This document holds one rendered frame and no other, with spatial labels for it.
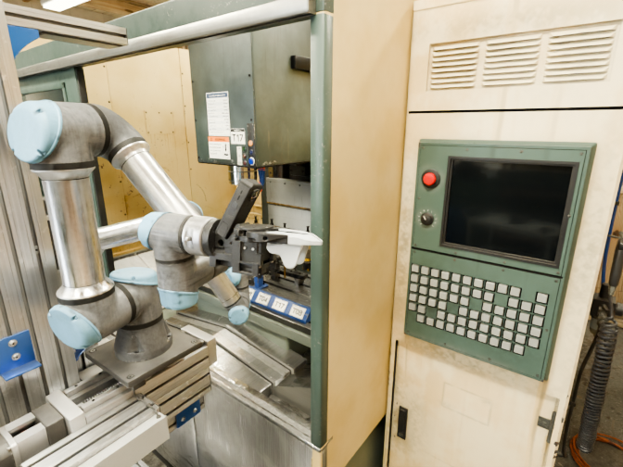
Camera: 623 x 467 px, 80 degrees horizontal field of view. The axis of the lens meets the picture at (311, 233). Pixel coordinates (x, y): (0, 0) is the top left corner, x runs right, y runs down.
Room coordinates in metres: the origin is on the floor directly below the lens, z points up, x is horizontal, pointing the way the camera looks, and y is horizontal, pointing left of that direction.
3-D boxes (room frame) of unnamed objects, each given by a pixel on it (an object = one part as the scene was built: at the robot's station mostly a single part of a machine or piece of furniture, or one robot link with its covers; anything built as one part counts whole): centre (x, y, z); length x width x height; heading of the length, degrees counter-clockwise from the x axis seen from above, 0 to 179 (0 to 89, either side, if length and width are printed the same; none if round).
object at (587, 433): (1.01, -0.89, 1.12); 0.22 x 0.09 x 0.73; 143
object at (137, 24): (1.56, 0.79, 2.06); 2.08 x 0.04 x 0.12; 53
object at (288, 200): (2.44, 0.11, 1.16); 0.48 x 0.05 x 0.51; 53
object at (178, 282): (0.72, 0.27, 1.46); 0.11 x 0.08 x 0.11; 159
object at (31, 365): (0.77, 0.70, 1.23); 0.07 x 0.04 x 0.08; 145
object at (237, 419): (1.57, 0.78, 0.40); 2.08 x 0.07 x 0.80; 53
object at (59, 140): (0.79, 0.52, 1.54); 0.15 x 0.12 x 0.55; 159
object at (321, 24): (0.94, -0.02, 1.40); 0.04 x 0.04 x 1.20; 53
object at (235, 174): (2.09, 0.38, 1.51); 0.16 x 0.16 x 0.12
